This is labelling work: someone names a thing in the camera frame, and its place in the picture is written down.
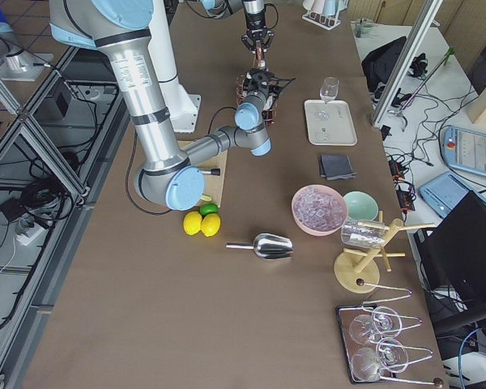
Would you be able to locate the black glass holder tray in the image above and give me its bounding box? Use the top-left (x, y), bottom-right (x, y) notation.
top-left (336, 305), bottom-right (404, 385)

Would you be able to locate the blue teach pendant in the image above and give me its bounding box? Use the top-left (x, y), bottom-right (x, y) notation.
top-left (419, 172), bottom-right (486, 219)
top-left (441, 126), bottom-right (486, 178)

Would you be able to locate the metal ice scoop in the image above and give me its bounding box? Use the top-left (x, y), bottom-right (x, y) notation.
top-left (225, 233), bottom-right (293, 260)

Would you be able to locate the aluminium frame post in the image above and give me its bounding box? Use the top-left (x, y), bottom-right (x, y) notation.
top-left (370, 0), bottom-right (443, 129)

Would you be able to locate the yellow lemon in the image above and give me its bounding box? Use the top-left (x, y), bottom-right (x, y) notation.
top-left (200, 213), bottom-right (221, 237)
top-left (182, 211), bottom-right (203, 236)

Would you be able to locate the black monitor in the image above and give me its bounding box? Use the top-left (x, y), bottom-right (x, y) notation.
top-left (416, 191), bottom-right (486, 301)

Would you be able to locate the wooden glass tree stand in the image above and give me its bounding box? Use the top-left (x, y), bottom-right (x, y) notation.
top-left (334, 211), bottom-right (435, 294)

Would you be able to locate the grey folded cloth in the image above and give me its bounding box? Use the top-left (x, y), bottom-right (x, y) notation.
top-left (319, 154), bottom-right (356, 181)

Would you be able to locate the lime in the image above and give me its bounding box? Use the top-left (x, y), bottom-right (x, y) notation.
top-left (198, 203), bottom-right (219, 216)

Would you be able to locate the pink cup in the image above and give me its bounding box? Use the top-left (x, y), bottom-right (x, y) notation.
top-left (309, 0), bottom-right (326, 15)

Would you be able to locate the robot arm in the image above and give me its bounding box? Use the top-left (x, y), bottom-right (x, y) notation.
top-left (49, 1), bottom-right (291, 211)
top-left (184, 0), bottom-right (275, 60)

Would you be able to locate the glass jar on stand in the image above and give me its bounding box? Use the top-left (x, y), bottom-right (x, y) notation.
top-left (340, 218), bottom-right (389, 249)

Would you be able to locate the wooden cutting board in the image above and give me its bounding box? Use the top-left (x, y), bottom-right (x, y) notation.
top-left (169, 135), bottom-right (228, 210)

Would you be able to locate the upside-down wine glass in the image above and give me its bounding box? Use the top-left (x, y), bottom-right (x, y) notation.
top-left (348, 306), bottom-right (402, 345)
top-left (350, 338), bottom-right (408, 382)

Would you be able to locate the blue cup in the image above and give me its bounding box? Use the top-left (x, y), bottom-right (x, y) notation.
top-left (323, 0), bottom-right (340, 15)

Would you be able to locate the steel muddler black tip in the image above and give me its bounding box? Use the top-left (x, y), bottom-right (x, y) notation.
top-left (200, 168), bottom-right (221, 176)

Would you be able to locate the copper wire bottle basket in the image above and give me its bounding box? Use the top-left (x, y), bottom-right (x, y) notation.
top-left (234, 59), bottom-right (275, 130)

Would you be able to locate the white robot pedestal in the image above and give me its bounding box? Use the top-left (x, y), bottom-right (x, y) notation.
top-left (148, 1), bottom-right (201, 134)

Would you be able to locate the green bowl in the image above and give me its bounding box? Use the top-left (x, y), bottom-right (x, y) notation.
top-left (343, 191), bottom-right (379, 220)

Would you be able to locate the pink bowl with ice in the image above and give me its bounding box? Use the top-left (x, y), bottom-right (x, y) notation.
top-left (291, 185), bottom-right (347, 237)

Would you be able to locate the cream serving tray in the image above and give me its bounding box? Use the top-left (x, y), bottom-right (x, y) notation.
top-left (304, 100), bottom-right (357, 146)

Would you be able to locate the wine glass on tray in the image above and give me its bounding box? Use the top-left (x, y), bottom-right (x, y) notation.
top-left (319, 77), bottom-right (339, 104)

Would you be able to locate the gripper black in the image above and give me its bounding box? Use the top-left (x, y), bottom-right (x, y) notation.
top-left (241, 26), bottom-right (274, 53)
top-left (245, 69), bottom-right (296, 108)

